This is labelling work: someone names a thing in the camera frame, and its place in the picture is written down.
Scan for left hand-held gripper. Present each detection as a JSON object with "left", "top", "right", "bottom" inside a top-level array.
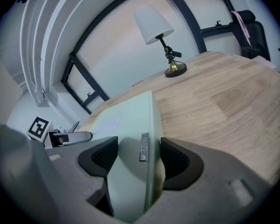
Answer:
[{"left": 26, "top": 117, "right": 93, "bottom": 148}]

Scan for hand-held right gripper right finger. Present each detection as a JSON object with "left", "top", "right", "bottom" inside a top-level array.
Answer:
[{"left": 140, "top": 137, "right": 280, "bottom": 224}]

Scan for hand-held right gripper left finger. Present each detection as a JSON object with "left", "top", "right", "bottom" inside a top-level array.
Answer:
[{"left": 45, "top": 136, "right": 119, "bottom": 224}]

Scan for pale green folder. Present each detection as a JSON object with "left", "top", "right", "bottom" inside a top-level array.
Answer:
[{"left": 88, "top": 90, "right": 167, "bottom": 223}]

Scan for white shade table lamp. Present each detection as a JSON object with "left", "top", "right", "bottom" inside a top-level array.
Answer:
[{"left": 133, "top": 4, "right": 188, "bottom": 78}]

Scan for white flat object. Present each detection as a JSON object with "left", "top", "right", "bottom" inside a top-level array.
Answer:
[{"left": 251, "top": 56, "right": 278, "bottom": 70}]

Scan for black framed window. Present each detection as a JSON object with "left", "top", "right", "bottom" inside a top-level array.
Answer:
[{"left": 60, "top": 0, "right": 236, "bottom": 115}]

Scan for black office chair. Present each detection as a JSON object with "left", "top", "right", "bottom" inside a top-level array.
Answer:
[{"left": 228, "top": 9, "right": 271, "bottom": 62}]

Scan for black lamp cable bundle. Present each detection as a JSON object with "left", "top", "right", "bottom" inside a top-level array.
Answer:
[{"left": 164, "top": 45, "right": 182, "bottom": 63}]

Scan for pink strap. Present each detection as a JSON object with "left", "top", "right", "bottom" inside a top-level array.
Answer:
[{"left": 231, "top": 11, "right": 251, "bottom": 47}]

